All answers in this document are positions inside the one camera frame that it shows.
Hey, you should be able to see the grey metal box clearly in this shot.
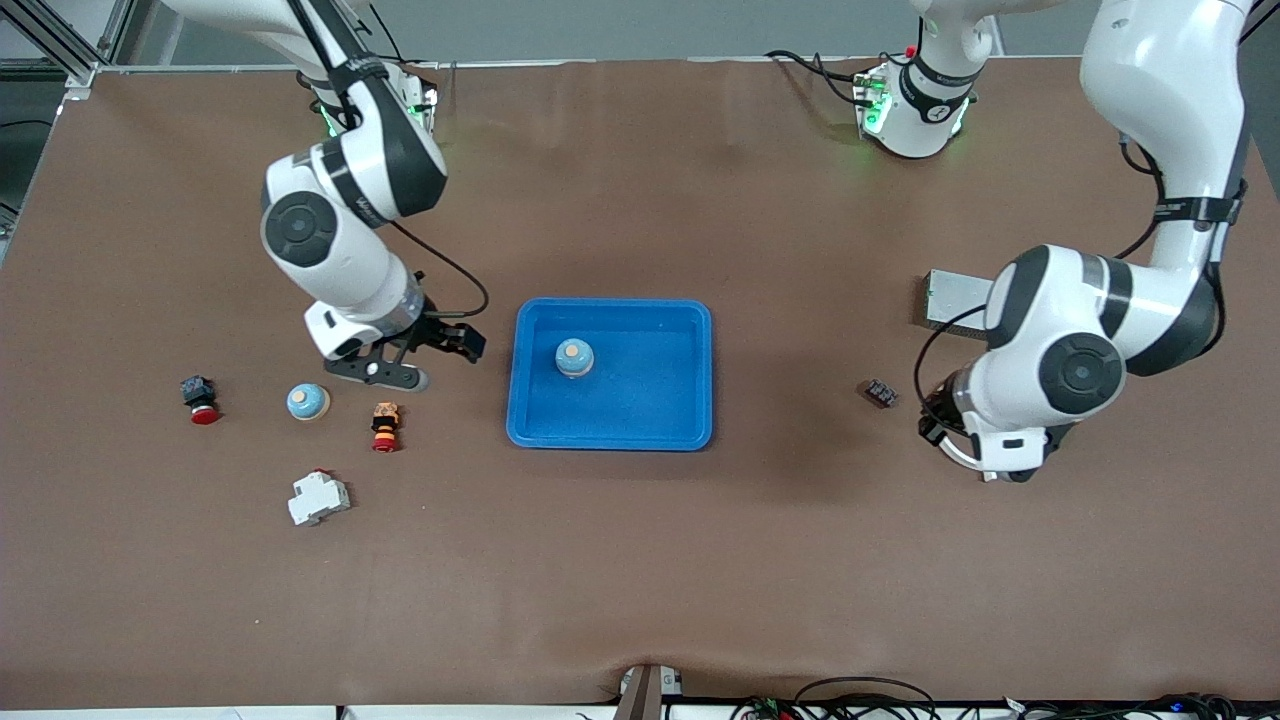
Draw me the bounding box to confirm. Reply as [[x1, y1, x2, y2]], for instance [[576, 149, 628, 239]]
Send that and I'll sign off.
[[923, 268, 999, 339]]

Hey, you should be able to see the blue plastic tray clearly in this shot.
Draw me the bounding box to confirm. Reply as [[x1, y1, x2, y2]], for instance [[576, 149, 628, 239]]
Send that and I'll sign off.
[[506, 297, 714, 452]]

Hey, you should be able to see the white circuit breaker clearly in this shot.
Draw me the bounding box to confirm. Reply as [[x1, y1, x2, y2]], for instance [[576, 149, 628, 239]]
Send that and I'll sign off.
[[288, 469, 352, 528]]

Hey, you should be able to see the red mushroom emergency button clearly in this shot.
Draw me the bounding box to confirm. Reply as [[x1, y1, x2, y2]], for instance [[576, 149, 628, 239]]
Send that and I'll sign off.
[[180, 375, 221, 426]]

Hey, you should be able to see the table cover sheet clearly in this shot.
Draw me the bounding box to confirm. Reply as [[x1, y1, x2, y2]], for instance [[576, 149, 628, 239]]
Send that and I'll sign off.
[[0, 57, 1280, 709]]

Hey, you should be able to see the white curved plastic bracket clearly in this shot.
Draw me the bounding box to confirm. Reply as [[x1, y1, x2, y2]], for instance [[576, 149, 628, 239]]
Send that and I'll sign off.
[[936, 436, 986, 473]]

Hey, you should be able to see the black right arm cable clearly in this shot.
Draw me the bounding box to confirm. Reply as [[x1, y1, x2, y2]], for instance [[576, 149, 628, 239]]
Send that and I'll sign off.
[[285, 0, 491, 321]]

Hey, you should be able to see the black looped cable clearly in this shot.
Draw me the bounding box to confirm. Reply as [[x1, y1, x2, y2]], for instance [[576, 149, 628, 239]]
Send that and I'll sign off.
[[795, 677, 938, 720]]

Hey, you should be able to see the tangled cable bundle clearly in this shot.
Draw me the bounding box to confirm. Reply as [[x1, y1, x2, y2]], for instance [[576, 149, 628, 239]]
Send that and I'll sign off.
[[1000, 692, 1246, 720]]

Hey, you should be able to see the camera mount post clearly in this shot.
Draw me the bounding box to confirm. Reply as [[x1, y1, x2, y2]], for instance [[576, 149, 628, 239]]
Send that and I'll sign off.
[[612, 662, 686, 720]]

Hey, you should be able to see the black arm base cable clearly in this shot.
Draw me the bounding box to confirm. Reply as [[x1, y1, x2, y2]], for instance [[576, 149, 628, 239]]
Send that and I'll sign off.
[[765, 48, 881, 109]]

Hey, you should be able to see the aluminium frame profile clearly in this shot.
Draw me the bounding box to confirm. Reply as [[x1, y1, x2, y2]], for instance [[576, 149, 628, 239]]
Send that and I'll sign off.
[[0, 0, 136, 101]]

